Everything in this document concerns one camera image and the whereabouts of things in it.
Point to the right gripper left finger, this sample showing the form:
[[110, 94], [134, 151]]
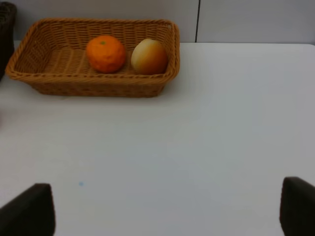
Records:
[[31, 213]]

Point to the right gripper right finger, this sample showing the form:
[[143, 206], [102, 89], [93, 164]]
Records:
[[297, 207]]

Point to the orange mandarin fruit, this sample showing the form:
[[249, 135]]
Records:
[[106, 54]]

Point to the red orange peach fruit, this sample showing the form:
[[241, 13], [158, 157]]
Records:
[[149, 57]]

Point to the orange wicker basket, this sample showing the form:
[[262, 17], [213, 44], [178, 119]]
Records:
[[52, 57]]

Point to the dark brown wicker basket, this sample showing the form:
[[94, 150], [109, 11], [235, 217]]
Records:
[[8, 13]]

